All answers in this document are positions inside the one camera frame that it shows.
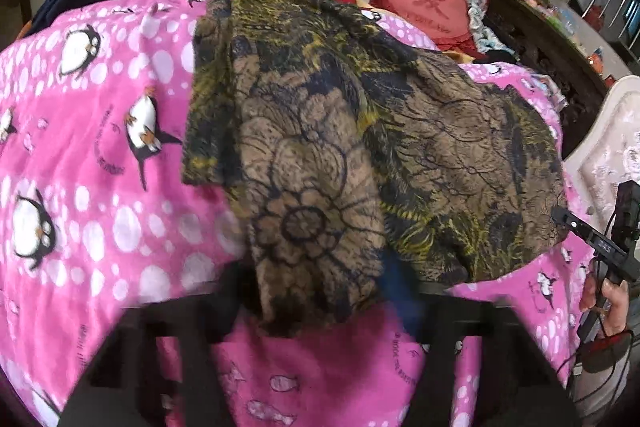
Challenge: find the brown floral patterned shirt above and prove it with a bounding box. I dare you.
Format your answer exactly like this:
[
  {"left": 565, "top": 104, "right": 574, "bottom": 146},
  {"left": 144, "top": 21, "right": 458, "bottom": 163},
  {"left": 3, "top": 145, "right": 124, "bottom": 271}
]
[{"left": 181, "top": 0, "right": 571, "bottom": 338}]

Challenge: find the person's right hand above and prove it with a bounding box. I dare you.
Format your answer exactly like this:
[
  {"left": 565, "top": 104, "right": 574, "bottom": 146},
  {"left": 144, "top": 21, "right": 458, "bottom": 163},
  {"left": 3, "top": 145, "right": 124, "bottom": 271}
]
[{"left": 580, "top": 257, "right": 632, "bottom": 339}]

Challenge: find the white ornate upholstered chair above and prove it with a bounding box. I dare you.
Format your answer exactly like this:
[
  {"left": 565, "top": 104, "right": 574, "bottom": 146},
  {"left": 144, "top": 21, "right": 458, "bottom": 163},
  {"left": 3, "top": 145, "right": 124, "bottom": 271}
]
[{"left": 562, "top": 76, "right": 640, "bottom": 258}]

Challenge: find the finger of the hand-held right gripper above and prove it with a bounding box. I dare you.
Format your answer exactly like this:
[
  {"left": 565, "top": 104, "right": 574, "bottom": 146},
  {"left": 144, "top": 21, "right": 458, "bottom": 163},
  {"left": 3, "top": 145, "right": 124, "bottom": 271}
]
[{"left": 551, "top": 206, "right": 628, "bottom": 258}]

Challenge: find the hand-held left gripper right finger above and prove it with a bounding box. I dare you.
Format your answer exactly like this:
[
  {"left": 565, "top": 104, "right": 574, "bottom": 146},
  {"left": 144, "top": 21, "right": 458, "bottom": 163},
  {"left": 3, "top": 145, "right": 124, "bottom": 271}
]
[{"left": 382, "top": 257, "right": 581, "bottom": 427}]

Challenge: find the metal rack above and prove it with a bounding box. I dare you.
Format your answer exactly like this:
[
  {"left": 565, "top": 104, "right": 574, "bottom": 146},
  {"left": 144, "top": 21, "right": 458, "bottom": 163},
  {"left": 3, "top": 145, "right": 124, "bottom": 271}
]
[{"left": 575, "top": 0, "right": 640, "bottom": 60}]

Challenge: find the red heart-shaped cushion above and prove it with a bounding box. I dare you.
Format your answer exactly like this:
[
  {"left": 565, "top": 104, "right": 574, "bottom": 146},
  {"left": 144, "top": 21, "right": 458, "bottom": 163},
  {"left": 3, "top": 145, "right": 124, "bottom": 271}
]
[{"left": 371, "top": 0, "right": 485, "bottom": 54}]

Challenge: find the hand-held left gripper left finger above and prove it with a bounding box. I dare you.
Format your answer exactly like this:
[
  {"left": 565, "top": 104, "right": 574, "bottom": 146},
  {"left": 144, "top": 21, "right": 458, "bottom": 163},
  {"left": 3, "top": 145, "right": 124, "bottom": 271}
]
[{"left": 57, "top": 279, "right": 253, "bottom": 427}]

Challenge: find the light blue frilled cloth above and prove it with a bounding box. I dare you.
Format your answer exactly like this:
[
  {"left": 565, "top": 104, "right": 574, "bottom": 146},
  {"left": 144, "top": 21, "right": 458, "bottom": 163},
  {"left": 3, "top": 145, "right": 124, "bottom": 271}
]
[{"left": 466, "top": 0, "right": 503, "bottom": 54}]

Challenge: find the dark carved wooden cabinet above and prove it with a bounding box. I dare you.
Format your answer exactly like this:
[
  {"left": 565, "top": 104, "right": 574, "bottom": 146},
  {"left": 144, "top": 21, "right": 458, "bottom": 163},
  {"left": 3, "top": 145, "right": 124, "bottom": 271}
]
[{"left": 472, "top": 0, "right": 612, "bottom": 158}]

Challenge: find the pink penguin print blanket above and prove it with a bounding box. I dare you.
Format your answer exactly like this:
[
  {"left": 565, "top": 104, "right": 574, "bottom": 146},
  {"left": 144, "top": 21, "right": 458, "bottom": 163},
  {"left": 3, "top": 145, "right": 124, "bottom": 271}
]
[{"left": 0, "top": 0, "right": 601, "bottom": 427}]

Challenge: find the person's right forearm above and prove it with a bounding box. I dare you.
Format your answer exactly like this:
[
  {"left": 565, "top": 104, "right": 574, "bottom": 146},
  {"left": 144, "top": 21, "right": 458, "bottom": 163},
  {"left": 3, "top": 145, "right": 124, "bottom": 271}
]
[{"left": 570, "top": 354, "right": 633, "bottom": 425}]

